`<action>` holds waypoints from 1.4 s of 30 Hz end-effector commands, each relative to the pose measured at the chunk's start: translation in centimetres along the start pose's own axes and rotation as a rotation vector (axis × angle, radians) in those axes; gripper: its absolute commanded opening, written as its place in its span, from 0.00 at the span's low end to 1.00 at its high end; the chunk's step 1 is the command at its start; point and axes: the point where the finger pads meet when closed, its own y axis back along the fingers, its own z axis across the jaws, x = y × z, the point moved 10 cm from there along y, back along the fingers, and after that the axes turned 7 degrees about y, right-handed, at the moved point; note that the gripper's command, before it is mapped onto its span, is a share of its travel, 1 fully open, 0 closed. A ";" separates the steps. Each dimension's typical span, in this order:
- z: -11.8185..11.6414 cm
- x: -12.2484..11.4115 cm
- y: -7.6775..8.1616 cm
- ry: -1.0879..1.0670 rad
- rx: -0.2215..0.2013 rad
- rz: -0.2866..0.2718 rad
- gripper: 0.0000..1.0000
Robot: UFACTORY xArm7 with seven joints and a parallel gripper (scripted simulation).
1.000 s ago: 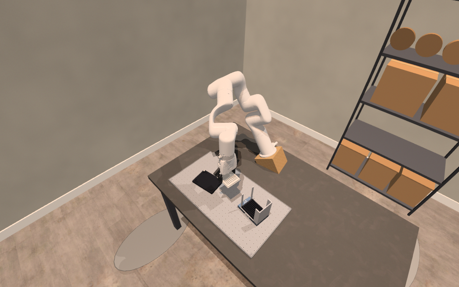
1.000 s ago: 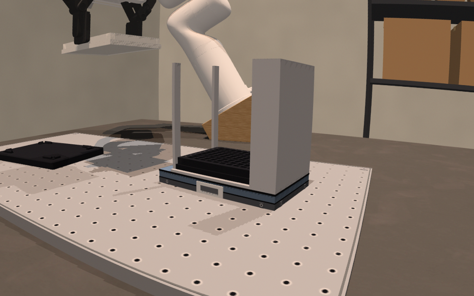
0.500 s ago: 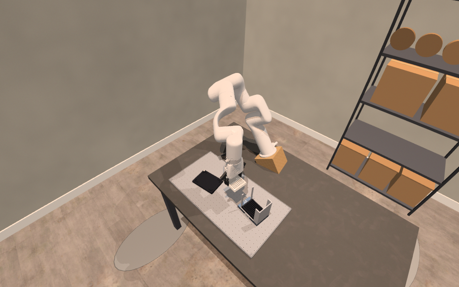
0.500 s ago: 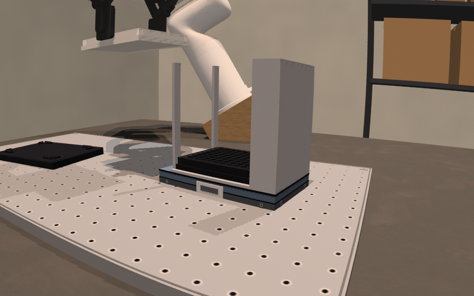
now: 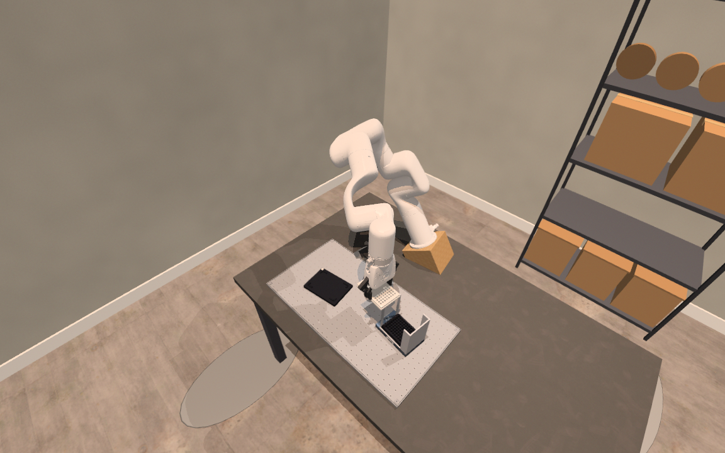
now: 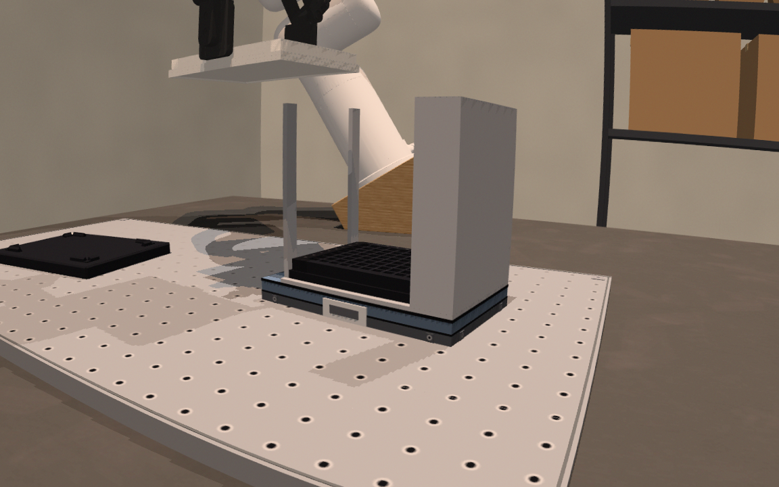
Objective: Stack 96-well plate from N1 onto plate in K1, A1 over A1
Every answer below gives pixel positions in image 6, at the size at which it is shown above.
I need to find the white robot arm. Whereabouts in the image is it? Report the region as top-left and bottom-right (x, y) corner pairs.
(299, 0), (414, 188)

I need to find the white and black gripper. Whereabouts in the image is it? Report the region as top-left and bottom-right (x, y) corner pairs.
(193, 0), (331, 60)

